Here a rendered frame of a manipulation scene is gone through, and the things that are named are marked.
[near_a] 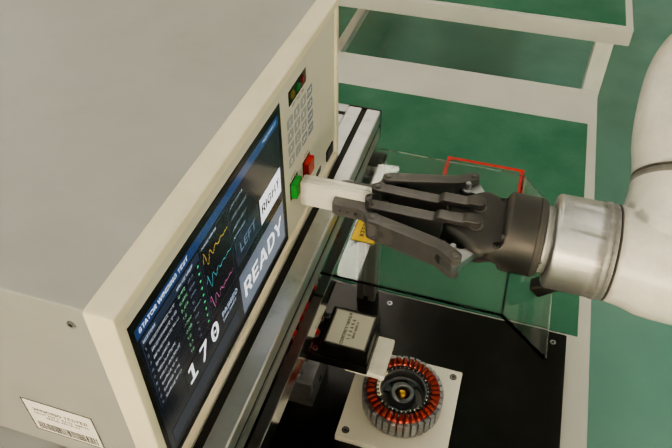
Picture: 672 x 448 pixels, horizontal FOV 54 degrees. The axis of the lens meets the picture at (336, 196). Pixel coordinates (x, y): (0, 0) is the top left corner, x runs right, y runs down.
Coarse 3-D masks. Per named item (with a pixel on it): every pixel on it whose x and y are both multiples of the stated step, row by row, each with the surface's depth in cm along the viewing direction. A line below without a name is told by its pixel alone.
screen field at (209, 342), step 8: (216, 320) 54; (216, 328) 54; (208, 336) 53; (216, 336) 54; (208, 344) 53; (200, 352) 52; (208, 352) 53; (192, 360) 50; (200, 360) 52; (192, 368) 51; (200, 368) 52; (192, 376) 51; (192, 384) 51
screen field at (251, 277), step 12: (276, 216) 64; (276, 228) 64; (264, 240) 62; (276, 240) 65; (264, 252) 62; (276, 252) 66; (252, 264) 60; (264, 264) 63; (240, 276) 57; (252, 276) 60; (240, 288) 58; (252, 288) 61
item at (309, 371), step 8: (304, 368) 93; (312, 368) 93; (320, 368) 95; (304, 376) 92; (312, 376) 92; (320, 376) 96; (296, 384) 92; (304, 384) 91; (312, 384) 92; (296, 392) 93; (304, 392) 93; (312, 392) 93; (296, 400) 95; (304, 400) 94; (312, 400) 94
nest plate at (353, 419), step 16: (432, 368) 98; (352, 384) 96; (448, 384) 96; (352, 400) 94; (384, 400) 94; (416, 400) 94; (448, 400) 94; (352, 416) 92; (448, 416) 92; (336, 432) 90; (352, 432) 90; (368, 432) 90; (432, 432) 90; (448, 432) 90
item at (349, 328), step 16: (336, 320) 87; (352, 320) 87; (368, 320) 87; (320, 336) 88; (336, 336) 85; (352, 336) 85; (368, 336) 85; (320, 352) 86; (336, 352) 85; (352, 352) 84; (368, 352) 84; (384, 352) 88; (352, 368) 86; (368, 368) 86; (384, 368) 86
